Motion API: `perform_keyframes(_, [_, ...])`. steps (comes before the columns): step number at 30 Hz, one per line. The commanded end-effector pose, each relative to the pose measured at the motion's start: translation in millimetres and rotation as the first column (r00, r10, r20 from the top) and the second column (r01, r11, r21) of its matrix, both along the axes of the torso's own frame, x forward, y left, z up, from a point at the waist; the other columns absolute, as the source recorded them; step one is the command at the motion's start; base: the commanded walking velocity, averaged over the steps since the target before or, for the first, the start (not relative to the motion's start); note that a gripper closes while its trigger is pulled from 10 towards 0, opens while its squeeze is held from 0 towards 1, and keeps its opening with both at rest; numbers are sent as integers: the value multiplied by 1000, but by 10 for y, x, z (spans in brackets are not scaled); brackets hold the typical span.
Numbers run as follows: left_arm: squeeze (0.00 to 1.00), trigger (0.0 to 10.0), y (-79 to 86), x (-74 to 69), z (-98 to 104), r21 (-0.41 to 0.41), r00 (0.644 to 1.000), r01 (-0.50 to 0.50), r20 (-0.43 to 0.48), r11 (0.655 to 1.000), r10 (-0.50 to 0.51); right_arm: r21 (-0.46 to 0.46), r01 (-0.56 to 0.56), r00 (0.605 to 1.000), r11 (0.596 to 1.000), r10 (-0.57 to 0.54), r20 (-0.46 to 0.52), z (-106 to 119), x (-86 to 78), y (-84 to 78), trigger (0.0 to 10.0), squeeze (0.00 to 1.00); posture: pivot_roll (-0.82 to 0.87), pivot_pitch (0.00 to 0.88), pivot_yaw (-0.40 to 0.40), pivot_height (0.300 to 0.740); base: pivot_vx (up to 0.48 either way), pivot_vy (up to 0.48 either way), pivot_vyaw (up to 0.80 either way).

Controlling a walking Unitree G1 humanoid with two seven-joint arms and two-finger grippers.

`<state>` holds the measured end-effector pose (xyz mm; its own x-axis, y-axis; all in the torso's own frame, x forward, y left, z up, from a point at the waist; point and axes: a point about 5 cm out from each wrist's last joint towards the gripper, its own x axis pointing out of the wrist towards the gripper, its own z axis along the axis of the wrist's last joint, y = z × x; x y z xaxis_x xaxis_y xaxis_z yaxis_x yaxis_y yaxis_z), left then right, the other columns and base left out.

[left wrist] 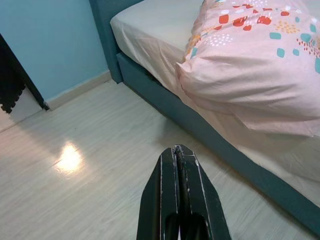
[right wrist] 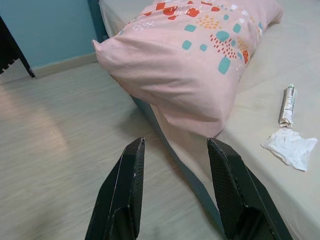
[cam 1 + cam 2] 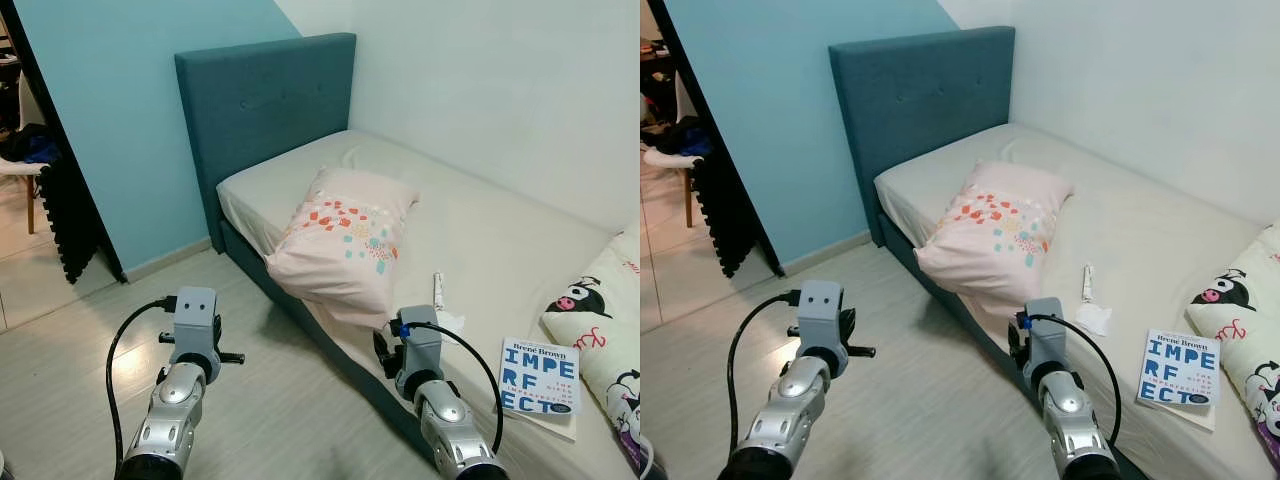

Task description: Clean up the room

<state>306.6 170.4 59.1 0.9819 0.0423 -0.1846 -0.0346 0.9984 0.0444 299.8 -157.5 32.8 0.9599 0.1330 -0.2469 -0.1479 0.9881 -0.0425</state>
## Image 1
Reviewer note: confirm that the cream sheeted mattress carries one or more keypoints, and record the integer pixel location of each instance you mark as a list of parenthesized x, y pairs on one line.
[(150, 32)]

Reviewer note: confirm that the beige skirting board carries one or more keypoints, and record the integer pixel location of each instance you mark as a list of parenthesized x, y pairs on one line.
[(80, 87)]

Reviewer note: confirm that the teal upholstered bed frame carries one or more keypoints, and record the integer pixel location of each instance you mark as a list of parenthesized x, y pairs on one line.
[(175, 102)]

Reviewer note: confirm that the black door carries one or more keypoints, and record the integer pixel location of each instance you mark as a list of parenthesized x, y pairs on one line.
[(10, 65)]

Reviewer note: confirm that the pink patterned pillow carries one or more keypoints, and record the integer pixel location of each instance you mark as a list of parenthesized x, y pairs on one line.
[(250, 75)]

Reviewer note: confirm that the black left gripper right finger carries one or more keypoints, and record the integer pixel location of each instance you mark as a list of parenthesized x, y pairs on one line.
[(202, 195)]

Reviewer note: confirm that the black jigsaw foam mat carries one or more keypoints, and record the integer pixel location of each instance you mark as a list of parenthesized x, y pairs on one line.
[(10, 100)]

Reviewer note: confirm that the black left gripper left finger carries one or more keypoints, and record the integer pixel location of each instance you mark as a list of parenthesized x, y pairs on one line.
[(157, 195)]

